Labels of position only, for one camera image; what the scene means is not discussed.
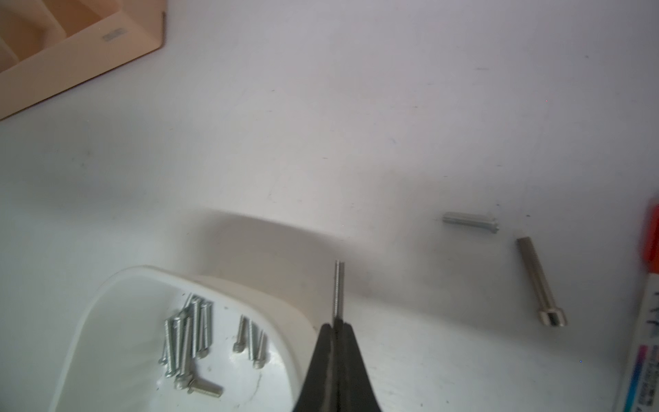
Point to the red marker pen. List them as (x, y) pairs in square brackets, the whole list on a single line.
[(638, 390)]

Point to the white plastic storage box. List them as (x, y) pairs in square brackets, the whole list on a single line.
[(154, 341)]

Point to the silver screw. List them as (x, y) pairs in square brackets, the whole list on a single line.
[(338, 293), (471, 220)]

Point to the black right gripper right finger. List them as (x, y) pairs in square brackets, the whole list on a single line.
[(354, 387)]

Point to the peach plastic desk organizer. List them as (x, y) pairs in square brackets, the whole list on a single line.
[(48, 47)]

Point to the pile of silver screws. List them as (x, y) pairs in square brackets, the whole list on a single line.
[(189, 335)]

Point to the long brass screw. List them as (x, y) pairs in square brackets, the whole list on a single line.
[(549, 314)]

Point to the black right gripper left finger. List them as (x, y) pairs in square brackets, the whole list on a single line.
[(319, 391)]

